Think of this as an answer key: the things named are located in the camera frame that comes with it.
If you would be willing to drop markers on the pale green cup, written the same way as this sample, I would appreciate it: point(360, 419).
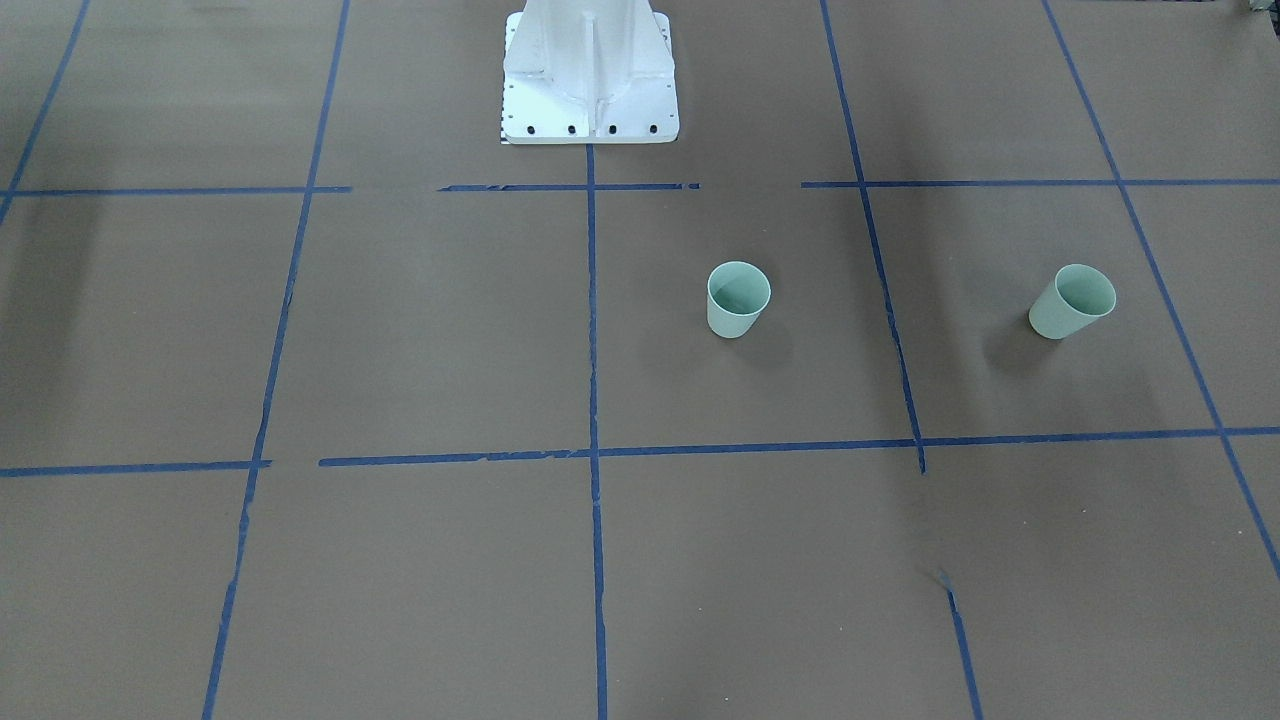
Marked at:
point(1076, 297)
point(737, 293)

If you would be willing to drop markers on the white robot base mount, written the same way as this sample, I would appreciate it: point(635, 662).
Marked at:
point(588, 72)

